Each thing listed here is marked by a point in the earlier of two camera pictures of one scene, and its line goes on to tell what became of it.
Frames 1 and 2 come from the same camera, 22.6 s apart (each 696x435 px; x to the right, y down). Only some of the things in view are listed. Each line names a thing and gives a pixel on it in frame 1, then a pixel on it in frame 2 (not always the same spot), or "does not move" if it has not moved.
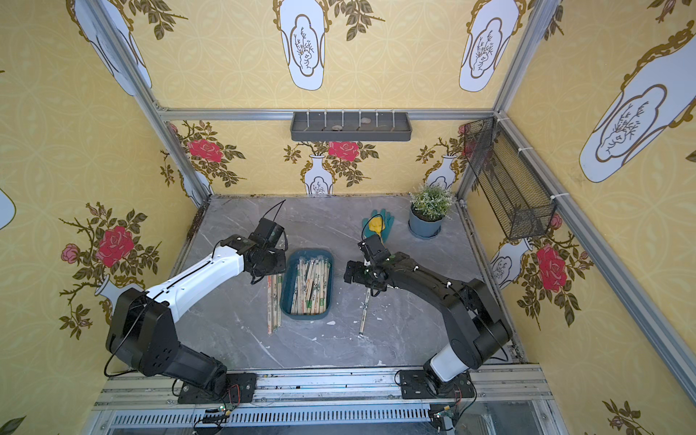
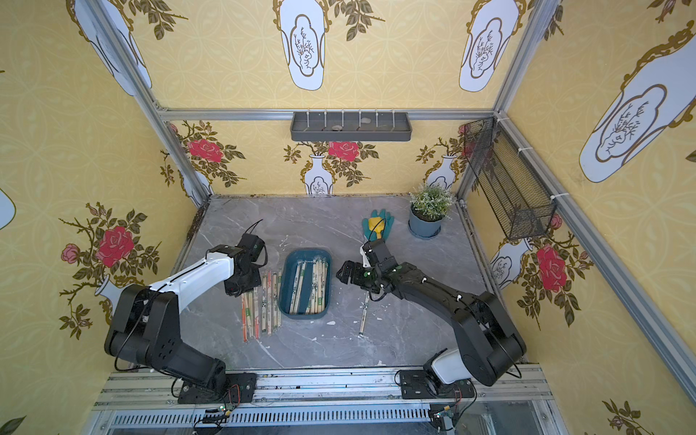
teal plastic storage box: (292, 261) does not move
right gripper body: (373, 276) does not move
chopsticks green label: (279, 297) does not move
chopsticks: (365, 307) does not move
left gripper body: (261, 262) → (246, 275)
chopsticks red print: (269, 305) → (256, 315)
